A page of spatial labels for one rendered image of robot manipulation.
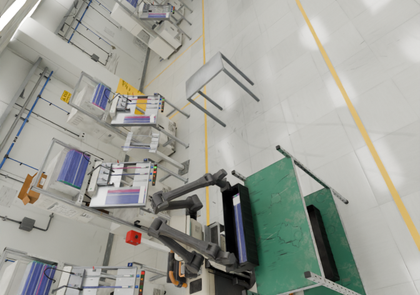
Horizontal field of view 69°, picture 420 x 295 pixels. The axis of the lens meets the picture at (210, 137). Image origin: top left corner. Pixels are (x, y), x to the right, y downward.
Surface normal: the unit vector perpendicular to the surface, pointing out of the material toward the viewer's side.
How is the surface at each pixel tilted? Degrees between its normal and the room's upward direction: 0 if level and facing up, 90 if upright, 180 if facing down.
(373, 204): 0
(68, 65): 90
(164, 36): 90
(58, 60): 90
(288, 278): 0
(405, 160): 0
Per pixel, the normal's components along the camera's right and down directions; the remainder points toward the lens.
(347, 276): -0.69, -0.47
